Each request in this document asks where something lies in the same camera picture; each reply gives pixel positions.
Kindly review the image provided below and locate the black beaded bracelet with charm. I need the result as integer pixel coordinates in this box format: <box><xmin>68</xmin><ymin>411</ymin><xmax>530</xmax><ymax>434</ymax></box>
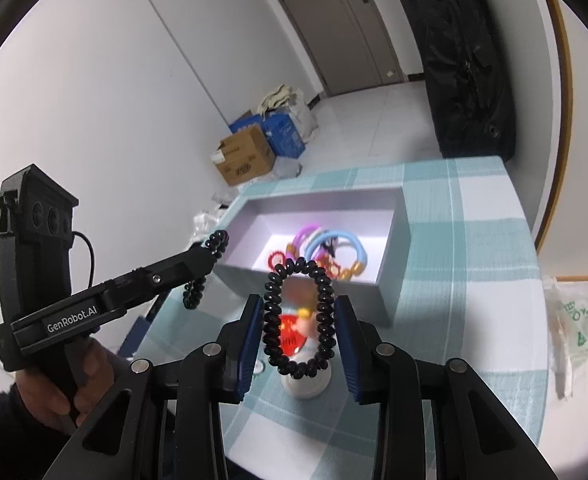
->
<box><xmin>181</xmin><ymin>228</ymin><xmax>230</xmax><ymax>311</ymax></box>

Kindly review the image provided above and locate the red round hair clip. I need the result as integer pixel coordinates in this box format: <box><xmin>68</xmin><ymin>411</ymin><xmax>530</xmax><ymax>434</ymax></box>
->
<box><xmin>268</xmin><ymin>250</ymin><xmax>287</xmax><ymax>272</ymax></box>

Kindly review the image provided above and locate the black spiral hair tie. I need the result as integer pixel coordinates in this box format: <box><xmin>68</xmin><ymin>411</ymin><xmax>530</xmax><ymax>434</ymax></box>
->
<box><xmin>262</xmin><ymin>257</ymin><xmax>337</xmax><ymax>380</ymax></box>

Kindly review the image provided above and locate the purple plastic bracelet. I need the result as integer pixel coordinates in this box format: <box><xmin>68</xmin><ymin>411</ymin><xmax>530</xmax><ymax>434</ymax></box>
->
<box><xmin>287</xmin><ymin>224</ymin><xmax>325</xmax><ymax>261</ymax></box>

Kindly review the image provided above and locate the blue plastic bracelet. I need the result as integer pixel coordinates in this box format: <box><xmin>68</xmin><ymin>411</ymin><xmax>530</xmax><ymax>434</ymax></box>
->
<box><xmin>302</xmin><ymin>227</ymin><xmax>369</xmax><ymax>281</ymax></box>

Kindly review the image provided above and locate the person's left hand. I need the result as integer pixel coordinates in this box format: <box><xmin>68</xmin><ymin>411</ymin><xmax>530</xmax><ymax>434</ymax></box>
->
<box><xmin>15</xmin><ymin>339</ymin><xmax>115</xmax><ymax>434</ymax></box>

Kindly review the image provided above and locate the grey open cardboard box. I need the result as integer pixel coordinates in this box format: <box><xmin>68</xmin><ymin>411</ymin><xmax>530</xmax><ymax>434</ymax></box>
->
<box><xmin>215</xmin><ymin>188</ymin><xmax>411</xmax><ymax>327</ymax></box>

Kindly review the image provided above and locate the teal plaid tablecloth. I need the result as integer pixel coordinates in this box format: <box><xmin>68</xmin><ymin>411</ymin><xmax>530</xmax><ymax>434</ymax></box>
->
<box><xmin>133</xmin><ymin>155</ymin><xmax>550</xmax><ymax>480</ymax></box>

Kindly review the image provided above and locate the red round badge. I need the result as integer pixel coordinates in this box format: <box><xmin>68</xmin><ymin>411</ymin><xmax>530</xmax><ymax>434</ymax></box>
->
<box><xmin>279</xmin><ymin>314</ymin><xmax>317</xmax><ymax>358</ymax></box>

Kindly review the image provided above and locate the brown cardboard box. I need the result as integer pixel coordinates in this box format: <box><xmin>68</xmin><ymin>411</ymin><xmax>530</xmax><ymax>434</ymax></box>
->
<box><xmin>210</xmin><ymin>125</ymin><xmax>275</xmax><ymax>186</ymax></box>

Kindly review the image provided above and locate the clear plastic bag green print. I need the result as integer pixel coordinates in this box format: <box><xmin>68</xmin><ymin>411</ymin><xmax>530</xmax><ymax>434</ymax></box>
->
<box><xmin>542</xmin><ymin>276</ymin><xmax>588</xmax><ymax>400</ymax></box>

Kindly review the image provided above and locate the pink pig figure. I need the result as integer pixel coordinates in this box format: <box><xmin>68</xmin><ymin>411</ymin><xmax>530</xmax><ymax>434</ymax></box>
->
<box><xmin>294</xmin><ymin>308</ymin><xmax>318</xmax><ymax>339</ymax></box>

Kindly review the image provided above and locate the grey plastic mail bag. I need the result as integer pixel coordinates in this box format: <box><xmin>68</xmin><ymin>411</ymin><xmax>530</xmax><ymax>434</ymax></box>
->
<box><xmin>272</xmin><ymin>156</ymin><xmax>303</xmax><ymax>180</ymax></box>

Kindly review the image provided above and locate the blue cardboard box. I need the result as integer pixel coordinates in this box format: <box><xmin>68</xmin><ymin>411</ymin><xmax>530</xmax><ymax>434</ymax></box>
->
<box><xmin>229</xmin><ymin>113</ymin><xmax>305</xmax><ymax>159</ymax></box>

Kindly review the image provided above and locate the beige canvas bag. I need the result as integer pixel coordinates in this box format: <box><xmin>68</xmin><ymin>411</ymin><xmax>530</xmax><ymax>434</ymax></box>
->
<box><xmin>257</xmin><ymin>84</ymin><xmax>318</xmax><ymax>143</ymax></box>

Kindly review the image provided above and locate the black large backpack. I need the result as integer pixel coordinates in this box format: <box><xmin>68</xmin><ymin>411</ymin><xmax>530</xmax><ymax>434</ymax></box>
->
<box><xmin>409</xmin><ymin>0</ymin><xmax>516</xmax><ymax>162</ymax></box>

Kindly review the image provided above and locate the grey brown door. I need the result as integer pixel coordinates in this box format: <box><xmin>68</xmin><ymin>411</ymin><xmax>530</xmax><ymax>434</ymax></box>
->
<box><xmin>279</xmin><ymin>0</ymin><xmax>405</xmax><ymax>96</ymax></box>

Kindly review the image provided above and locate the black camera box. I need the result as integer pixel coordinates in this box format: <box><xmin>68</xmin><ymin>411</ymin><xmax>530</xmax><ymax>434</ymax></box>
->
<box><xmin>0</xmin><ymin>164</ymin><xmax>79</xmax><ymax>324</ymax></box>

